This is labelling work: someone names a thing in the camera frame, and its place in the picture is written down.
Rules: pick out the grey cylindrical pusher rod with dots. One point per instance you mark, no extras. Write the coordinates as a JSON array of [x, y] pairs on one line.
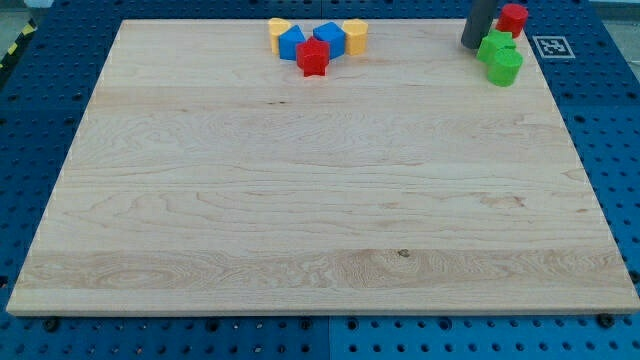
[[478, 22]]

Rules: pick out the yellow heart block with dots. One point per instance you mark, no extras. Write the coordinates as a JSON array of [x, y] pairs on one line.
[[277, 27]]

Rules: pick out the red cylinder block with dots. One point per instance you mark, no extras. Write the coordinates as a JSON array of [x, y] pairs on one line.
[[512, 19]]

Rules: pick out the blue cube block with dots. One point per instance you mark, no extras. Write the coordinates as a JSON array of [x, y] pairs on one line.
[[331, 33]]

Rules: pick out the blue triangular block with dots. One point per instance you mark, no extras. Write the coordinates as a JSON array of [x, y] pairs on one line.
[[288, 41]]

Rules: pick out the red star block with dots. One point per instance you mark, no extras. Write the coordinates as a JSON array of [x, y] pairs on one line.
[[312, 57]]

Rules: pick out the white fiducial marker tag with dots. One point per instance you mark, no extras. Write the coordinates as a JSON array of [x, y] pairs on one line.
[[553, 47]]

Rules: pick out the yellow hexagon block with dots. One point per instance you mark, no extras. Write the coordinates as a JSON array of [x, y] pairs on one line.
[[356, 36]]

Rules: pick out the green cylinder block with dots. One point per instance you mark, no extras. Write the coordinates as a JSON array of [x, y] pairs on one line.
[[504, 67]]

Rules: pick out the wooden board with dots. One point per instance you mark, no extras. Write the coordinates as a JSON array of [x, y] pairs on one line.
[[208, 177]]

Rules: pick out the green star block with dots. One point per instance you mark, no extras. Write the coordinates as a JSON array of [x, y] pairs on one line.
[[494, 41]]

